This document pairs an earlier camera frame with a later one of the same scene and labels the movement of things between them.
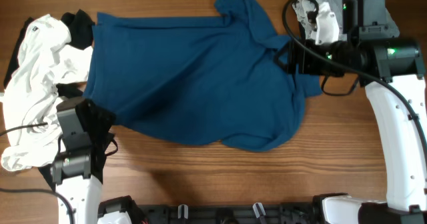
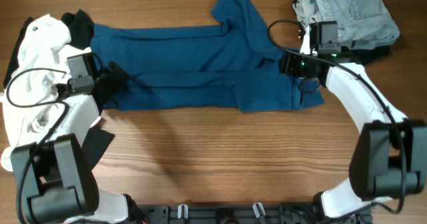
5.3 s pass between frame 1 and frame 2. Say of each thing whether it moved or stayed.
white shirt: stayed
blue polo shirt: moved
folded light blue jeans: stayed
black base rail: stayed
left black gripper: moved
